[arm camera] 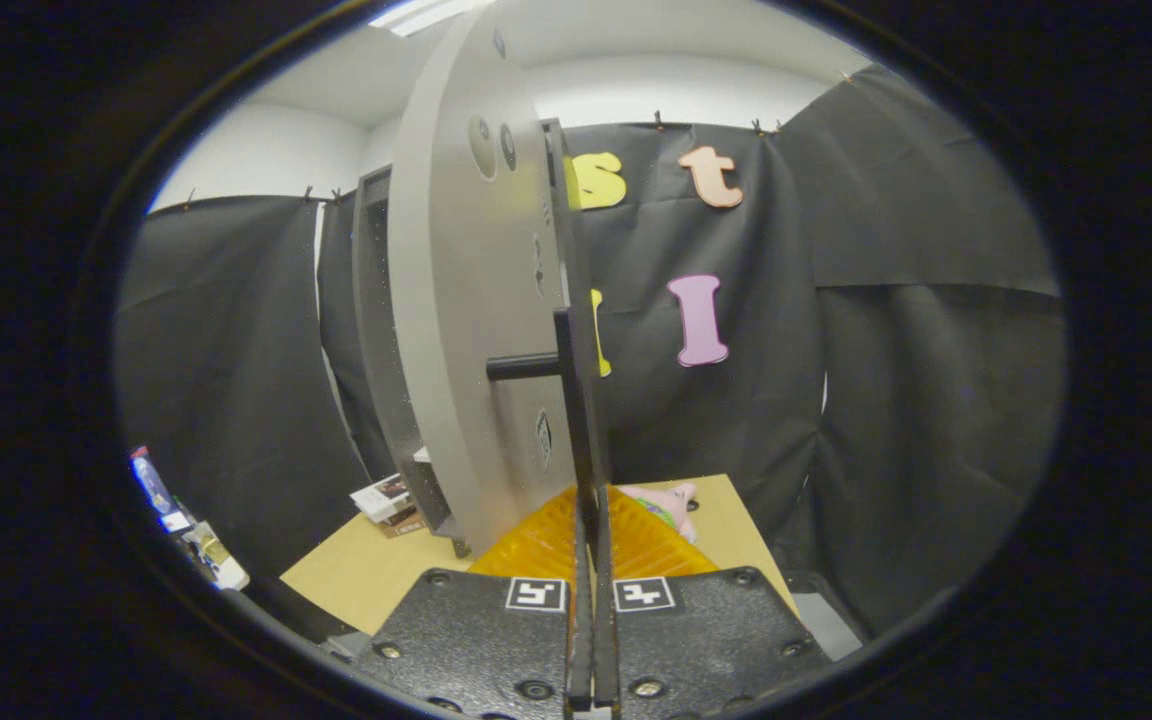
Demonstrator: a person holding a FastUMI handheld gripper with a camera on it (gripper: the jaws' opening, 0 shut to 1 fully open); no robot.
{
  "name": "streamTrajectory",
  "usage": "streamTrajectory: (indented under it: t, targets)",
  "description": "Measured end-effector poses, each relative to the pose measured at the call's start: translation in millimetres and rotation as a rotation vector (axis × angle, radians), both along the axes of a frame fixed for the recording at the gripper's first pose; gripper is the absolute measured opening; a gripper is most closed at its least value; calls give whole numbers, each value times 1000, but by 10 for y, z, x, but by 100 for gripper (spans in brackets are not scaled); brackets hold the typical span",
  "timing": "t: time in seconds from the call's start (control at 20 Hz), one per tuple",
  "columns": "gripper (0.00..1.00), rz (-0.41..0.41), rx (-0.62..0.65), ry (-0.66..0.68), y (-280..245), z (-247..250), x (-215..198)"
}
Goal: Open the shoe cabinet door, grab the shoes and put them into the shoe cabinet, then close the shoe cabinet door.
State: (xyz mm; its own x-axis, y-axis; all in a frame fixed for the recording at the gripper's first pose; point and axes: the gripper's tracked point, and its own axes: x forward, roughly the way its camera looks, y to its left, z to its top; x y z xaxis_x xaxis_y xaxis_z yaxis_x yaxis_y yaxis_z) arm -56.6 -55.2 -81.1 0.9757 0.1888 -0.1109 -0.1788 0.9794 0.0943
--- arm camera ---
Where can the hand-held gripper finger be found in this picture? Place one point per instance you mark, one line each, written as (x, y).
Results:
(581, 640)
(606, 640)

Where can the pink and green plush toy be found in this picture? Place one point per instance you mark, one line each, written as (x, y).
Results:
(666, 500)

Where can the brown box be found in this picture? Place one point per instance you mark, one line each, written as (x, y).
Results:
(406, 524)

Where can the white booklet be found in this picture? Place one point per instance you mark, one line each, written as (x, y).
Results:
(381, 497)

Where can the black backdrop cloth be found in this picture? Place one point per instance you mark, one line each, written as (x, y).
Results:
(936, 400)

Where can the long ceiling light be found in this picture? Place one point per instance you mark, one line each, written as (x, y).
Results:
(426, 15)

